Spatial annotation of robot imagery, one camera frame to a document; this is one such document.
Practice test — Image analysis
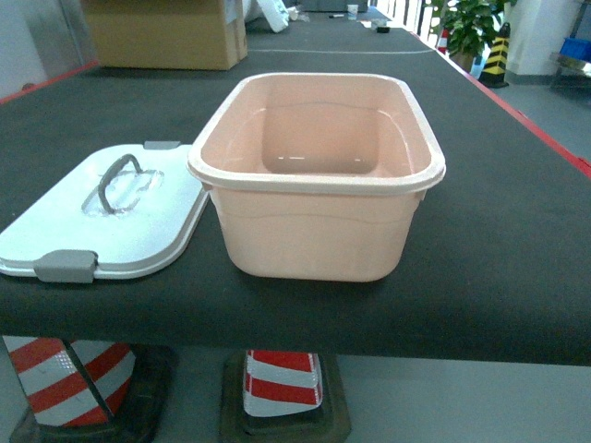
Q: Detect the white box lid grey handle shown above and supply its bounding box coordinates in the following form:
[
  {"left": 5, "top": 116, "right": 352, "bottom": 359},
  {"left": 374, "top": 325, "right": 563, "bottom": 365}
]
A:
[{"left": 1, "top": 141, "right": 208, "bottom": 283}]

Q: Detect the pink plastic storage box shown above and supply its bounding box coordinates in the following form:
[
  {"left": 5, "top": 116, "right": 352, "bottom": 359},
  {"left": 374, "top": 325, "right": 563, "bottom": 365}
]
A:
[{"left": 187, "top": 72, "right": 446, "bottom": 282}]

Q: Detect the cardboard box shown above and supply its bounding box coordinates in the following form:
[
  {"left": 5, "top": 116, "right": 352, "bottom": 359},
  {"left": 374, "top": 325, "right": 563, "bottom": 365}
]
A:
[{"left": 81, "top": 1, "right": 247, "bottom": 71}]

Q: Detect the red white traffic cone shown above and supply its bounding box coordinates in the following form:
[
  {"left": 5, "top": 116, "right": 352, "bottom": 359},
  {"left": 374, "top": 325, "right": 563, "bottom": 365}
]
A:
[{"left": 220, "top": 350, "right": 352, "bottom": 442}]

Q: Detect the far red white cone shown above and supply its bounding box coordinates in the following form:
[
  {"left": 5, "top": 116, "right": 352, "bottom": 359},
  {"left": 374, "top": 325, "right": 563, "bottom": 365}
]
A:
[{"left": 436, "top": 29, "right": 450, "bottom": 55}]

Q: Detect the yellow black traffic cone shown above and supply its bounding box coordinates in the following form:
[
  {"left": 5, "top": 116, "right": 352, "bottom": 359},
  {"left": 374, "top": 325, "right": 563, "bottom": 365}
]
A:
[{"left": 478, "top": 22, "right": 511, "bottom": 89}]

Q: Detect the green potted plant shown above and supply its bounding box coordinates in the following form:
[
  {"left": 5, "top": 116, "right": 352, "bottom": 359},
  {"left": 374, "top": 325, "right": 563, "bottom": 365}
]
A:
[{"left": 430, "top": 0, "right": 517, "bottom": 74}]

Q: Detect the blue bin right side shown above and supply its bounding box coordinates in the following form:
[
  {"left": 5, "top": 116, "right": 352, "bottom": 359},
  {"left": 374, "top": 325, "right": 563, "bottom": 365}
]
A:
[{"left": 560, "top": 38, "right": 591, "bottom": 62}]

